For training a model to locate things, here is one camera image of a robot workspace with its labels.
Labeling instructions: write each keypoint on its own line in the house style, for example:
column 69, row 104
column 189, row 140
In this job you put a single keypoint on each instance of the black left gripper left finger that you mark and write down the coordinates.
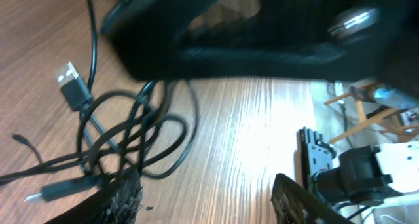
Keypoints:
column 118, row 202

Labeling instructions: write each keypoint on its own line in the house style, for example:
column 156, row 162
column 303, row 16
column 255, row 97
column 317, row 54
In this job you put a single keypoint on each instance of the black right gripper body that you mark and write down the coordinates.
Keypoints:
column 334, row 40

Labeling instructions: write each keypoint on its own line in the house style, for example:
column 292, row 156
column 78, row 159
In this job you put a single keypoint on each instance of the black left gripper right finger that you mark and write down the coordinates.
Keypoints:
column 293, row 204

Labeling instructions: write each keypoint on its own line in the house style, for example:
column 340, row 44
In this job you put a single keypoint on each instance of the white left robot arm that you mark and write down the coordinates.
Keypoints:
column 366, row 176

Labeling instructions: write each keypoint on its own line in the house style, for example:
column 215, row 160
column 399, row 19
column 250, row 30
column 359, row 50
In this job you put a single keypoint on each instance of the wooden frame in background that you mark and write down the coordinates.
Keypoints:
column 386, row 117

